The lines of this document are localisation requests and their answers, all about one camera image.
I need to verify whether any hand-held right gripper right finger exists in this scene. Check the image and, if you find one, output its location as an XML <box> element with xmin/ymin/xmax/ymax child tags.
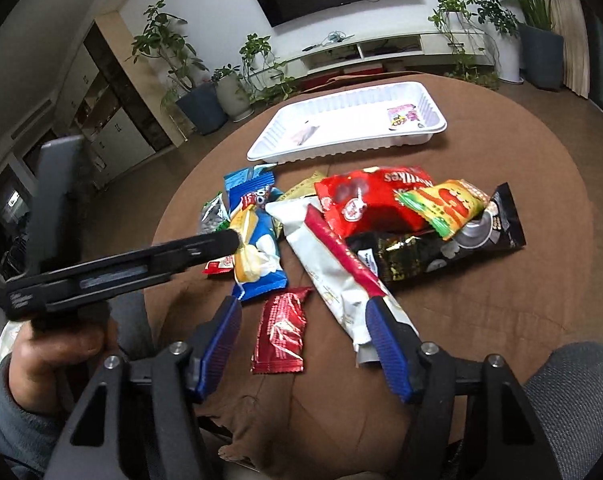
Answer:
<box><xmin>366</xmin><ymin>296</ymin><xmax>571</xmax><ymax>480</ymax></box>

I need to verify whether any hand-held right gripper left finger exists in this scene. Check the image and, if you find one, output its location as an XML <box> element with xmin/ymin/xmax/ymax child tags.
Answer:
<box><xmin>44</xmin><ymin>296</ymin><xmax>243</xmax><ymax>480</ymax></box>

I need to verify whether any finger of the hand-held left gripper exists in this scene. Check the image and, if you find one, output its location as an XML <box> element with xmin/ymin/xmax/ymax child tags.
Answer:
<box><xmin>154</xmin><ymin>227</ymin><xmax>240</xmax><ymax>269</ymax></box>

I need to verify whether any small green silver packet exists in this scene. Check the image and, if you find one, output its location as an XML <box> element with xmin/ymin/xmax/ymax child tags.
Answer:
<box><xmin>198</xmin><ymin>194</ymin><xmax>233</xmax><ymax>234</ymax></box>

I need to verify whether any blue chip snack packet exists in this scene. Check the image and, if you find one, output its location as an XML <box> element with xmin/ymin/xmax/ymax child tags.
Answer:
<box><xmin>225</xmin><ymin>187</ymin><xmax>288</xmax><ymax>302</ymax></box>

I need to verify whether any small dark red packet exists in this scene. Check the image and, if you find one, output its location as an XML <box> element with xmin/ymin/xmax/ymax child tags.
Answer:
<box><xmin>250</xmin><ymin>287</ymin><xmax>315</xmax><ymax>375</ymax></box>

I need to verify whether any long white red-striped packet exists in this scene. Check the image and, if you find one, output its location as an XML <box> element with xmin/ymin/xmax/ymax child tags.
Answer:
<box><xmin>272</xmin><ymin>197</ymin><xmax>421</xmax><ymax>367</ymax></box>

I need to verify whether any black snack packet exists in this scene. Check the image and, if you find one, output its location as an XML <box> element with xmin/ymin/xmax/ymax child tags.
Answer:
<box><xmin>345</xmin><ymin>182</ymin><xmax>527</xmax><ymax>285</ymax></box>

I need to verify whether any large red snack packet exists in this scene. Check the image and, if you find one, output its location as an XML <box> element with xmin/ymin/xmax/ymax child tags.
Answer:
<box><xmin>314</xmin><ymin>165</ymin><xmax>435</xmax><ymax>237</ymax></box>

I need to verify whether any orange green snack packet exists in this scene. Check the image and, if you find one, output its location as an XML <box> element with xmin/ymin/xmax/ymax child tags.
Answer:
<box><xmin>396</xmin><ymin>179</ymin><xmax>493</xmax><ymax>241</ymax></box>

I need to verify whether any white plastic tray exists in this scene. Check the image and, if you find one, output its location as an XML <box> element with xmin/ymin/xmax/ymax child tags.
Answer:
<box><xmin>246</xmin><ymin>81</ymin><xmax>448</xmax><ymax>165</ymax></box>

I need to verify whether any person's left forearm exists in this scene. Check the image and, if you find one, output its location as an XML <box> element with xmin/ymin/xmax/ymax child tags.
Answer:
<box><xmin>0</xmin><ymin>352</ymin><xmax>89</xmax><ymax>480</ymax></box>

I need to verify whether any person's left hand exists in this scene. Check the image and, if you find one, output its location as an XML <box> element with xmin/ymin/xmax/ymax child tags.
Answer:
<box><xmin>7</xmin><ymin>316</ymin><xmax>119</xmax><ymax>413</ymax></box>

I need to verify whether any small red white packet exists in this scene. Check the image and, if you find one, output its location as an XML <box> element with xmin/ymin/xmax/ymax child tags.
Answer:
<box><xmin>202</xmin><ymin>255</ymin><xmax>238</xmax><ymax>276</ymax></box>

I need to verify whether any light blue snack packet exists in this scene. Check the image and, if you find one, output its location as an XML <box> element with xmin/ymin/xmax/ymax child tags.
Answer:
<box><xmin>223</xmin><ymin>164</ymin><xmax>275</xmax><ymax>198</ymax></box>

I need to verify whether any person's left leg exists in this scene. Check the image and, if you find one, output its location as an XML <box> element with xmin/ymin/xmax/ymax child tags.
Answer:
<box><xmin>108</xmin><ymin>291</ymin><xmax>154</xmax><ymax>363</ymax></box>

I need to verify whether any person's leg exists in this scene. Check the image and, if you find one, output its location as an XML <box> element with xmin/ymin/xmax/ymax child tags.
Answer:
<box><xmin>523</xmin><ymin>341</ymin><xmax>603</xmax><ymax>480</ymax></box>
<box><xmin>108</xmin><ymin>291</ymin><xmax>154</xmax><ymax>363</ymax></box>

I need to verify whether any gold yellow snack packet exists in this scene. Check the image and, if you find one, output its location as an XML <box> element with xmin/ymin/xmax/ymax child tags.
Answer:
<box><xmin>275</xmin><ymin>171</ymin><xmax>328</xmax><ymax>202</ymax></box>

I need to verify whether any wooden display cabinet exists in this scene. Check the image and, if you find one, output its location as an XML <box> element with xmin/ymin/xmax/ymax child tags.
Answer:
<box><xmin>56</xmin><ymin>10</ymin><xmax>175</xmax><ymax>187</ymax></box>

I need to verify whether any leafy tree plant grey pot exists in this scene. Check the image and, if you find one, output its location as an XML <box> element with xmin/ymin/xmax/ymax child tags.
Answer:
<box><xmin>130</xmin><ymin>0</ymin><xmax>228</xmax><ymax>136</ymax></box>

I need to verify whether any pale pink wrapped snack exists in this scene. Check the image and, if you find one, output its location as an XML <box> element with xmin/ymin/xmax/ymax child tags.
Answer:
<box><xmin>288</xmin><ymin>121</ymin><xmax>323</xmax><ymax>147</ymax></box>

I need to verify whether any small plant pale pot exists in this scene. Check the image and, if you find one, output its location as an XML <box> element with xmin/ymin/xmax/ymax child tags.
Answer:
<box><xmin>210</xmin><ymin>63</ymin><xmax>255</xmax><ymax>122</ymax></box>

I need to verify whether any trailing vine plant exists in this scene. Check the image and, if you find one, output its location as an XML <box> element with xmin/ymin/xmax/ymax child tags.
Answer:
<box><xmin>238</xmin><ymin>33</ymin><xmax>303</xmax><ymax>107</ymax></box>

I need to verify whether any person's right leg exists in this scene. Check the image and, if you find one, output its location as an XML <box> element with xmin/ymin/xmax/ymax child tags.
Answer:
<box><xmin>523</xmin><ymin>341</ymin><xmax>603</xmax><ymax>480</ymax></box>

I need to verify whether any pink snack packet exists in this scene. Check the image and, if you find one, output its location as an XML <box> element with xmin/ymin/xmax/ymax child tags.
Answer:
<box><xmin>385</xmin><ymin>104</ymin><xmax>428</xmax><ymax>132</ymax></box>

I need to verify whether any white television cabinet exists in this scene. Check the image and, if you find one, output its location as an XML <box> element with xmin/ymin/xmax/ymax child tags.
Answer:
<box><xmin>251</xmin><ymin>30</ymin><xmax>497</xmax><ymax>92</ymax></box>

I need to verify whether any small-leaf plant white pot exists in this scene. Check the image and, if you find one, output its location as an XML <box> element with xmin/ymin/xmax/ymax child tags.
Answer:
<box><xmin>469</xmin><ymin>0</ymin><xmax>525</xmax><ymax>85</ymax></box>

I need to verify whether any climbing vine plant on cabinet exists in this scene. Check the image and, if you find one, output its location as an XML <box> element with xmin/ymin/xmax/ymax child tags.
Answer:
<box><xmin>427</xmin><ymin>0</ymin><xmax>503</xmax><ymax>91</ymax></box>

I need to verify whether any tall broad-leaf plant dark pot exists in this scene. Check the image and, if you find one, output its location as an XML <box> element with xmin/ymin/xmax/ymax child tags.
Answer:
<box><xmin>476</xmin><ymin>0</ymin><xmax>565</xmax><ymax>89</ymax></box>

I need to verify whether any beige curtain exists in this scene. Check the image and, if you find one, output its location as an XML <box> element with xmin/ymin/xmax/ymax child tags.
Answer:
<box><xmin>539</xmin><ymin>0</ymin><xmax>595</xmax><ymax>99</ymax></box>

